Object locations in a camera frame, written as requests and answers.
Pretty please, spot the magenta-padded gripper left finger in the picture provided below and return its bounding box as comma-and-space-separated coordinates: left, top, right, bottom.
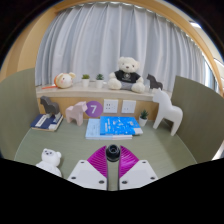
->
66, 145, 109, 191

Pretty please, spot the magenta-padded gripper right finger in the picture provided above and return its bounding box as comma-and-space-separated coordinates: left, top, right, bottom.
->
117, 145, 159, 191

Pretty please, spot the small black charger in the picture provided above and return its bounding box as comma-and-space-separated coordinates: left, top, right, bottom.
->
105, 143, 122, 163

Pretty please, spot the white bear-shaped power strip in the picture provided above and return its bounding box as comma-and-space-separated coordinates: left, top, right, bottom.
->
35, 148, 63, 178

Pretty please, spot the light blue book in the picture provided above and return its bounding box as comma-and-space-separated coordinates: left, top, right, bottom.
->
85, 118, 134, 141

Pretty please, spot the bright blue book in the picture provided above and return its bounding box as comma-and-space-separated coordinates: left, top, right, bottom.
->
99, 115, 144, 137

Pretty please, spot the small potted plant white pot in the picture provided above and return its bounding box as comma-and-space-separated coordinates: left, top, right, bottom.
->
138, 109, 150, 128
81, 73, 91, 88
95, 73, 105, 89

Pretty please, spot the pink horse figure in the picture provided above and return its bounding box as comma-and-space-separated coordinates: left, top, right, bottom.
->
64, 101, 89, 127

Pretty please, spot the round purple number sign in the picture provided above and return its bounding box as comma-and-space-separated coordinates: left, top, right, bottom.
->
84, 100, 104, 119

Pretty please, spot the navy blue book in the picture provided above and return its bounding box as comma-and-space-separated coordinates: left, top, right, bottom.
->
30, 113, 64, 132

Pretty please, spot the large white horse figure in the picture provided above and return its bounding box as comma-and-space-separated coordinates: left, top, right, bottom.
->
152, 88, 184, 137

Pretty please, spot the grey horse figure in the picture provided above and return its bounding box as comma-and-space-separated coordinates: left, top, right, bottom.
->
39, 95, 62, 121

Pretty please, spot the wooden ledge shelf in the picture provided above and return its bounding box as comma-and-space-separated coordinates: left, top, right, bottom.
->
35, 83, 173, 121

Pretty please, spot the green desk partition panel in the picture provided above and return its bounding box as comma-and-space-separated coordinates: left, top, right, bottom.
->
170, 75, 224, 164
0, 68, 41, 160

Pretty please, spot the small dark horse figure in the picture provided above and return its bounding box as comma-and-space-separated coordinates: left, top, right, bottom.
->
146, 73, 164, 91

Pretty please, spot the cream and orange plush toy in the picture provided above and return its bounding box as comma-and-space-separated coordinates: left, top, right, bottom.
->
41, 71, 77, 90

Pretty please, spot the cream teddy bear black shirt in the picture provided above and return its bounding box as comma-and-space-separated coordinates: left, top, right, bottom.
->
107, 56, 147, 94

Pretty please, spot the grey white curtain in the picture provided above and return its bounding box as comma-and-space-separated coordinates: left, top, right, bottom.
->
34, 1, 209, 93

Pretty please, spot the white wall socket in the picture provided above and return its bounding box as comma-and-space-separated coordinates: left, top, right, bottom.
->
103, 98, 119, 114

